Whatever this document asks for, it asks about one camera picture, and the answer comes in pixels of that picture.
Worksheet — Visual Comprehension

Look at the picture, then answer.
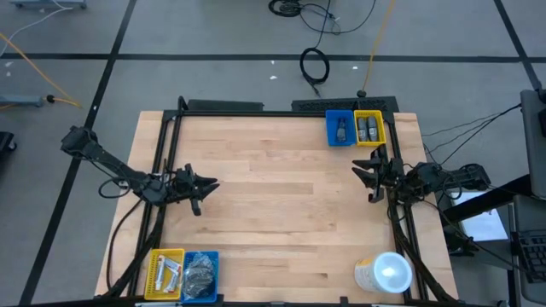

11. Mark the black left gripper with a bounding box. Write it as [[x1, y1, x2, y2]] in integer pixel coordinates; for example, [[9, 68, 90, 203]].
[[164, 164, 221, 217]]

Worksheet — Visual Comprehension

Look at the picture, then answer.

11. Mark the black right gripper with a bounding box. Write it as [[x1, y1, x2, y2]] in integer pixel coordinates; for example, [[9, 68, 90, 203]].
[[351, 144, 413, 204]]

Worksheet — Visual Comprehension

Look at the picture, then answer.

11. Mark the black pad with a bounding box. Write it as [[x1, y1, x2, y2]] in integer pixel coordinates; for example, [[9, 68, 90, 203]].
[[183, 252, 217, 285], [183, 272, 214, 298]]

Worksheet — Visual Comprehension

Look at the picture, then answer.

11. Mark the small yellow plastic basket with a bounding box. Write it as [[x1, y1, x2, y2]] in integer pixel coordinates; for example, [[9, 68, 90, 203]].
[[353, 109, 387, 148]]

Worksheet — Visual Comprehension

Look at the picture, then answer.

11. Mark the small blue plastic basket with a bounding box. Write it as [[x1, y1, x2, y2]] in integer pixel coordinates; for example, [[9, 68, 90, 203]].
[[325, 108, 357, 147]]

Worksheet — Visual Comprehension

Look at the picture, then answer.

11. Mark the white lidded yellow canister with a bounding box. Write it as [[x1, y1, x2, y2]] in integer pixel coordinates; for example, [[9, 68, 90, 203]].
[[353, 251, 414, 294]]

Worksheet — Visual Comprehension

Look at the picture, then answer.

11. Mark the large yellow plastic basket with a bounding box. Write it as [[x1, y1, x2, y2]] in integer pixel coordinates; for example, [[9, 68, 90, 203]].
[[142, 249, 185, 303]]

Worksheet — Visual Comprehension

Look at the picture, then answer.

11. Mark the large blue plastic basket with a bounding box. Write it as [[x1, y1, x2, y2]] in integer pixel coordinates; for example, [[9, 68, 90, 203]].
[[180, 250, 219, 304]]

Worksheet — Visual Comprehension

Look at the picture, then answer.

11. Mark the white paper sheet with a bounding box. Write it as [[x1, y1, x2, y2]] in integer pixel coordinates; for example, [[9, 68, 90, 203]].
[[450, 191, 509, 243]]

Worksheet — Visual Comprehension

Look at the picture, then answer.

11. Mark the black desk beam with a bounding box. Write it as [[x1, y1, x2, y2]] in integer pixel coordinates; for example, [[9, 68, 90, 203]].
[[443, 173, 534, 223]]

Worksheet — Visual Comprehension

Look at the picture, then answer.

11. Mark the grey laptop keyboard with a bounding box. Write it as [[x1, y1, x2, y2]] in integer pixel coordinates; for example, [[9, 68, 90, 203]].
[[514, 194, 546, 304]]

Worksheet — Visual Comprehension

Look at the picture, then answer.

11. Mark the grey floor base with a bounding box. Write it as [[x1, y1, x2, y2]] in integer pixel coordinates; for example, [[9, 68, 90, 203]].
[[0, 94, 45, 108], [10, 0, 88, 10]]

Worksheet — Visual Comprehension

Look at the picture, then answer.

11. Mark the black caster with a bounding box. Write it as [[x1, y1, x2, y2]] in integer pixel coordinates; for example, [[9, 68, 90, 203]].
[[0, 130, 18, 154]]

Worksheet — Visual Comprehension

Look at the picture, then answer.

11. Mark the black aluminium table frame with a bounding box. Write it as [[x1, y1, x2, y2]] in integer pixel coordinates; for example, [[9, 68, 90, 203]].
[[94, 96, 460, 306]]

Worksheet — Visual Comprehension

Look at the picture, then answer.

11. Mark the coiled black floor cable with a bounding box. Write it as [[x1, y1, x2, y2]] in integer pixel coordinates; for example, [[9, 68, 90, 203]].
[[299, 47, 331, 97]]

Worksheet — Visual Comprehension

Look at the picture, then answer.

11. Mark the yellow hanging cable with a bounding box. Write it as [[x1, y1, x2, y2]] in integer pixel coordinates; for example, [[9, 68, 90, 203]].
[[362, 0, 397, 93]]

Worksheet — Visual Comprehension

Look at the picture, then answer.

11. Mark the black cable bundle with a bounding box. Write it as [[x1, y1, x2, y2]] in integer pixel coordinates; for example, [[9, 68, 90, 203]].
[[268, 0, 302, 18]]

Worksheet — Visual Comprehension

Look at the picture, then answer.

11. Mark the yellow floor cable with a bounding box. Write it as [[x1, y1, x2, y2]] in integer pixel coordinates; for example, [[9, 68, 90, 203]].
[[0, 32, 82, 110]]

